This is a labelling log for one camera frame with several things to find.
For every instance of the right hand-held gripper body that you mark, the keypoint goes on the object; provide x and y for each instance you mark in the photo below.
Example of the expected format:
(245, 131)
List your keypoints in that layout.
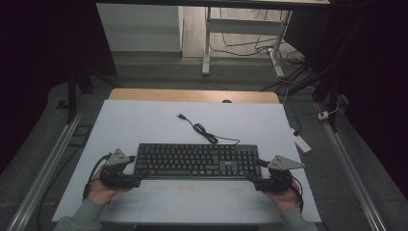
(278, 179)

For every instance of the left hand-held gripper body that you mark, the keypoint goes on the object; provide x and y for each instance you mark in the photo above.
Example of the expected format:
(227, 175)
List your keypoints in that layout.
(119, 179)

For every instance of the person's left hand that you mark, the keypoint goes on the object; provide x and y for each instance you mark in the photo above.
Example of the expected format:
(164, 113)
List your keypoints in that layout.
(102, 192)

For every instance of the person's right hand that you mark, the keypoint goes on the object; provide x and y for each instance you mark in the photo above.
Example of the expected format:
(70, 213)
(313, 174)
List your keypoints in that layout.
(285, 200)

